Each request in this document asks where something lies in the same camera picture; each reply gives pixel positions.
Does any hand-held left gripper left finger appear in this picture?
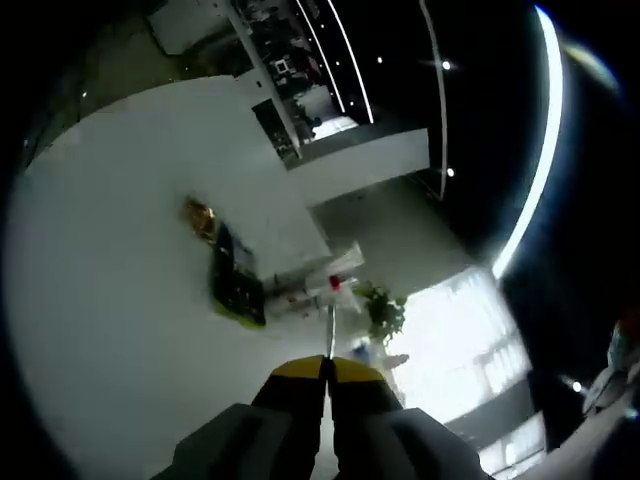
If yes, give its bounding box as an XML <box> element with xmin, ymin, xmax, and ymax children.
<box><xmin>148</xmin><ymin>354</ymin><xmax>330</xmax><ymax>480</ymax></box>

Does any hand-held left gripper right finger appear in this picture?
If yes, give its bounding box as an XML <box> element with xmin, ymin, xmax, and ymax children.
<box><xmin>328</xmin><ymin>356</ymin><xmax>495</xmax><ymax>480</ymax></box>

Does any thin silver strip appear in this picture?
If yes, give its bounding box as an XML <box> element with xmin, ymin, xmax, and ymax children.
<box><xmin>323</xmin><ymin>302</ymin><xmax>338</xmax><ymax>362</ymax></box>

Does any red collar skincare bottle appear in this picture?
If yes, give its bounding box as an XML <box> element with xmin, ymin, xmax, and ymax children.
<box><xmin>272</xmin><ymin>272</ymin><xmax>362</xmax><ymax>314</ymax></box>

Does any white skincare tube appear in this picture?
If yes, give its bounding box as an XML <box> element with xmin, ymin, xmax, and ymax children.
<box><xmin>273</xmin><ymin>242</ymin><xmax>365</xmax><ymax>281</ymax></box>

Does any leafy green plant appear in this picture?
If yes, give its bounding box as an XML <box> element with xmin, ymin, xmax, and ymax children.
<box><xmin>356</xmin><ymin>281</ymin><xmax>410</xmax><ymax>347</ymax></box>

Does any gold foil packet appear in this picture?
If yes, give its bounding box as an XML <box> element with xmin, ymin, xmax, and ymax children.
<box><xmin>181</xmin><ymin>193</ymin><xmax>220</xmax><ymax>247</ymax></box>

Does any curved ceiling light strip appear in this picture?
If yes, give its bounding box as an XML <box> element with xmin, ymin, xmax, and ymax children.
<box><xmin>491</xmin><ymin>5</ymin><xmax>565</xmax><ymax>277</ymax></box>

